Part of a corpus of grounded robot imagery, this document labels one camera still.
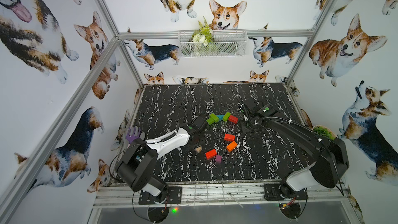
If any green block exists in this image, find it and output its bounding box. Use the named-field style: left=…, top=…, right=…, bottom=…
left=222, top=112, right=231, bottom=122
left=206, top=118, right=215, bottom=125
left=210, top=113, right=220, bottom=122

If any purple cube block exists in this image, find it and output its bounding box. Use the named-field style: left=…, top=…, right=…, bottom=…
left=216, top=155, right=222, bottom=163

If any natural wood block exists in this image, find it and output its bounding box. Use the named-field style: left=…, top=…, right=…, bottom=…
left=194, top=146, right=202, bottom=153

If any white wire basket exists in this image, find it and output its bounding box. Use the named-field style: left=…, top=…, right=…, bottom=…
left=178, top=30, right=248, bottom=58

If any aluminium cage frame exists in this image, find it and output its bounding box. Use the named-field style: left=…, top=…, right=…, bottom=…
left=0, top=0, right=398, bottom=224

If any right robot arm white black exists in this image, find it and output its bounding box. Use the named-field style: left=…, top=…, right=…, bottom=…
left=238, top=102, right=349, bottom=201

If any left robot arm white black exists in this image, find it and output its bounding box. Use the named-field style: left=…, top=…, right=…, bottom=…
left=115, top=116, right=209, bottom=202

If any purple toy rake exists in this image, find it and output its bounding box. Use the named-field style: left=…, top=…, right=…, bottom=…
left=125, top=126, right=142, bottom=144

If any red block small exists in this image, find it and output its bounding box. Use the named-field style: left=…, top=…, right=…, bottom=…
left=228, top=115, right=239, bottom=124

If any orange block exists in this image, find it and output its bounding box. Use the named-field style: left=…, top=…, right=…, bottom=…
left=226, top=141, right=237, bottom=152

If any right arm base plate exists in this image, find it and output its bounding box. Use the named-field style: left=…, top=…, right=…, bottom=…
left=264, top=183, right=308, bottom=201

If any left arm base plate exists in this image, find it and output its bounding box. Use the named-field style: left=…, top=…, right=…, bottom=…
left=138, top=186, right=182, bottom=205

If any pink pot green plant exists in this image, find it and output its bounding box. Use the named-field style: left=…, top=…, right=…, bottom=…
left=313, top=125, right=336, bottom=140

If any artificial fern with flower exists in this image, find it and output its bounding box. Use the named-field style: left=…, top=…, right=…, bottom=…
left=190, top=17, right=214, bottom=56

